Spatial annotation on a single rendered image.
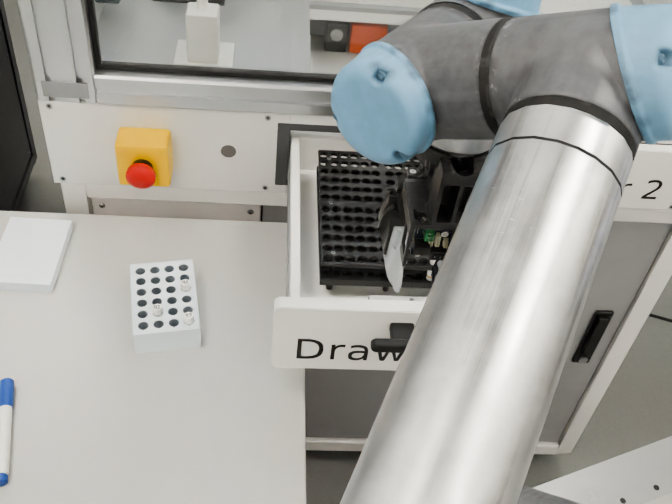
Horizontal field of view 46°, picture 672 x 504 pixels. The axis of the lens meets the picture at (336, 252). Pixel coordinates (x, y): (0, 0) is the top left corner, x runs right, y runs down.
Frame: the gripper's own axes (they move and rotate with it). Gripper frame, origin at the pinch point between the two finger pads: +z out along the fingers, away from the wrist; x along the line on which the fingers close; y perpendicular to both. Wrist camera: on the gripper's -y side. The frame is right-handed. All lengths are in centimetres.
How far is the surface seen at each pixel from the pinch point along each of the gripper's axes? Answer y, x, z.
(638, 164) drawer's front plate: -33, 38, 10
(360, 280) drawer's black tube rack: -10.9, -3.7, 13.0
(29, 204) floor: -117, -83, 100
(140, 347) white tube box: -7.2, -31.0, 22.8
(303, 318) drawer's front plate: -1.1, -11.2, 8.9
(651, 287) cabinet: -35, 52, 39
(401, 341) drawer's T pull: 1.8, -0.4, 8.9
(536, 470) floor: -34, 48, 100
